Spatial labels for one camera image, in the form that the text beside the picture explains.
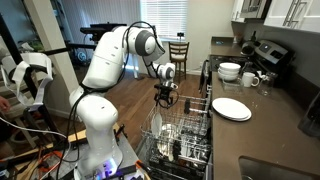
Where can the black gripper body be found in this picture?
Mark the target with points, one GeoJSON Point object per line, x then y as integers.
{"type": "Point", "coordinates": [165, 90]}

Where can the small white plate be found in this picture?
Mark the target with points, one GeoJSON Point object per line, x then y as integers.
{"type": "Point", "coordinates": [156, 124]}

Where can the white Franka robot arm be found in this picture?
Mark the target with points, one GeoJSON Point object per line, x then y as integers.
{"type": "Point", "coordinates": [100, 113]}

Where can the black dishwasher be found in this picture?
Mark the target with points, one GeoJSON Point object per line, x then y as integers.
{"type": "Point", "coordinates": [141, 153]}

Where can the large white dinner plate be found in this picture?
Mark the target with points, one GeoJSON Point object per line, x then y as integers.
{"type": "Point", "coordinates": [248, 117]}
{"type": "Point", "coordinates": [230, 107]}

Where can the person's bare hand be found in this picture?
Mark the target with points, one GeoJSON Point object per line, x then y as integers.
{"type": "Point", "coordinates": [4, 104]}

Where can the wooden chair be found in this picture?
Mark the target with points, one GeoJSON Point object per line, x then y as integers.
{"type": "Point", "coordinates": [178, 56]}

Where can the shiny metal bowl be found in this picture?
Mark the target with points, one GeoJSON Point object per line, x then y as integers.
{"type": "Point", "coordinates": [170, 140]}

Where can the grey robot mounting table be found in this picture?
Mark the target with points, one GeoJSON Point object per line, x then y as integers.
{"type": "Point", "coordinates": [128, 156]}

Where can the white ceramic bowl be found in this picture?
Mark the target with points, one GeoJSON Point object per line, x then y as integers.
{"type": "Point", "coordinates": [228, 79]}
{"type": "Point", "coordinates": [230, 66]}
{"type": "Point", "coordinates": [228, 75]}

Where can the clear glass food container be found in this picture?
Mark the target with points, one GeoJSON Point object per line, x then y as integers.
{"type": "Point", "coordinates": [230, 86]}

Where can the white window blinds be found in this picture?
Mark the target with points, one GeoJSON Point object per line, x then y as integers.
{"type": "Point", "coordinates": [166, 18]}

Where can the white ceramic mug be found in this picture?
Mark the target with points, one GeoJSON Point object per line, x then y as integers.
{"type": "Point", "coordinates": [248, 80]}

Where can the black metal stand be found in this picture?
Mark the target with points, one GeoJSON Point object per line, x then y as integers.
{"type": "Point", "coordinates": [93, 30]}

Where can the clear glass jar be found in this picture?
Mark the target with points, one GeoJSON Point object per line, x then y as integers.
{"type": "Point", "coordinates": [266, 85]}

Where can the dark bottle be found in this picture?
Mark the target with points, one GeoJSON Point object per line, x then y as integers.
{"type": "Point", "coordinates": [254, 36]}

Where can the black steel kitchen stove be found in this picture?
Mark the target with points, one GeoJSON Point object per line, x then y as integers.
{"type": "Point", "coordinates": [266, 53]}

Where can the steel microwave oven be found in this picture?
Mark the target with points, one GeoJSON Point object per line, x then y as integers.
{"type": "Point", "coordinates": [255, 7]}

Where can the steel kitchen sink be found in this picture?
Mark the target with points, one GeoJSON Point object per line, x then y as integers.
{"type": "Point", "coordinates": [276, 170]}

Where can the narrow white wall cabinet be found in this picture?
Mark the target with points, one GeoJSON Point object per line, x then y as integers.
{"type": "Point", "coordinates": [237, 11]}

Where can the white double-door wall cabinet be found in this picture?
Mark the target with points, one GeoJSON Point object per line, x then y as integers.
{"type": "Point", "coordinates": [300, 15]}

